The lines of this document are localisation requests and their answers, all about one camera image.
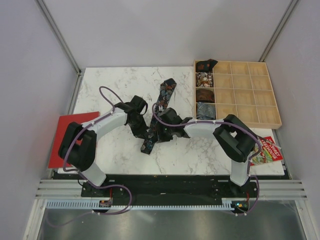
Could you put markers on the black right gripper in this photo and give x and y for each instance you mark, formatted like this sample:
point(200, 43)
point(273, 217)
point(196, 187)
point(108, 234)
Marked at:
point(161, 137)

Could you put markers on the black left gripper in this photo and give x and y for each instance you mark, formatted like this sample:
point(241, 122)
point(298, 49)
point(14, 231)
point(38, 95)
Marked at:
point(142, 132)

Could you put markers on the dark blue floral tie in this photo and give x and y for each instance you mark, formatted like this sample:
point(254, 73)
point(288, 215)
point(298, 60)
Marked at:
point(156, 130)

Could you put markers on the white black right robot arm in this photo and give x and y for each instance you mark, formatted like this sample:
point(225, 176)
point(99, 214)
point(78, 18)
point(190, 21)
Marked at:
point(237, 140)

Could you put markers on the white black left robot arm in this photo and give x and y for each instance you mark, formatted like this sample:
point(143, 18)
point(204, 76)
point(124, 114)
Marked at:
point(79, 143)

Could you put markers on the grey blue rolled tie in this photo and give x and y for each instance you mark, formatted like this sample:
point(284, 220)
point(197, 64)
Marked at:
point(205, 111)

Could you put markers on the dark brown rolled tie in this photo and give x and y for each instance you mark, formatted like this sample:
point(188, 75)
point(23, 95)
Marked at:
point(205, 96)

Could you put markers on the multicolour patterned rolled tie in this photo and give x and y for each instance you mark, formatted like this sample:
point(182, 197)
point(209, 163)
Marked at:
point(204, 79)

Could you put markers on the black orange rolled tie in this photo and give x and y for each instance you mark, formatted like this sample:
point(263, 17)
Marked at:
point(205, 66)

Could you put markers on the wooden compartment tray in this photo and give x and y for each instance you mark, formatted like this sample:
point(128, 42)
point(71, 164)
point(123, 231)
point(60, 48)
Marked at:
point(244, 89)

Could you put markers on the red flat box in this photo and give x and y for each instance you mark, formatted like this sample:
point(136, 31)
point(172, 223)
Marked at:
point(55, 161)

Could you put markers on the red treehouse children's book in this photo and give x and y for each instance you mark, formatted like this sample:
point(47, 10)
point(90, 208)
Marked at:
point(268, 154)

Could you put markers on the thin pencil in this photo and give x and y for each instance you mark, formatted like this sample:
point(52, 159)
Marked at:
point(270, 142)

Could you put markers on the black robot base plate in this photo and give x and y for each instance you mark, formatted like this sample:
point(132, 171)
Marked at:
point(170, 189)

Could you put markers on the white slotted cable duct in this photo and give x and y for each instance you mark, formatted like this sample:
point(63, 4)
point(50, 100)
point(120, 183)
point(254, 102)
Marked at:
point(95, 204)

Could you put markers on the grey aluminium frame post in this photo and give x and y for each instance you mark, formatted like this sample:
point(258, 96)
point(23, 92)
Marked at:
point(57, 33)

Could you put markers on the grey right frame post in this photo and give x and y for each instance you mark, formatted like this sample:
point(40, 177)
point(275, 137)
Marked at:
point(279, 28)

